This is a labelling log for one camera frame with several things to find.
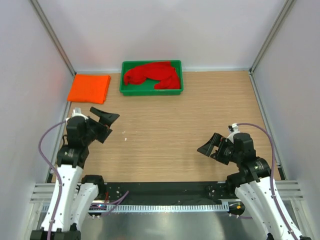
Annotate white slotted cable duct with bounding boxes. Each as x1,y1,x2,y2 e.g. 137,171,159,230
41,203,230,213

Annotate left aluminium frame post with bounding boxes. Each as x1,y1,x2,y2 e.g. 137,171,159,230
29,0,76,76

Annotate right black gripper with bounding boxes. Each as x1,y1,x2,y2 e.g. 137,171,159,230
197,132,242,165

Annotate green plastic tray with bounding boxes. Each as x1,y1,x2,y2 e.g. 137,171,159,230
119,60,184,96

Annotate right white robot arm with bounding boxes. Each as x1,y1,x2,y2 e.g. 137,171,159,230
197,132,307,240

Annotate aluminium front rail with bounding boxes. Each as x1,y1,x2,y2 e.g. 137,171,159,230
30,180,304,203

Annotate aluminium frame post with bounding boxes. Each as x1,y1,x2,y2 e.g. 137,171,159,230
29,0,76,76
249,0,296,75

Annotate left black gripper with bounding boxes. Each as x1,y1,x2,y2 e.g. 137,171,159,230
82,107,119,145

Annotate folded orange t shirt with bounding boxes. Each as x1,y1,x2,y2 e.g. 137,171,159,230
67,74,111,104

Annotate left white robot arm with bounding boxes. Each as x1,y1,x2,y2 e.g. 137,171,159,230
30,107,119,240

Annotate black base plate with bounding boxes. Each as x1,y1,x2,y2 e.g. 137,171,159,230
95,181,237,206

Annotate right aluminium frame post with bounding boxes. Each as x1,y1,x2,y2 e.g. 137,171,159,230
249,0,296,75

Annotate red t shirt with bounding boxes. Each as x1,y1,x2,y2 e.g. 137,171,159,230
123,61,181,90

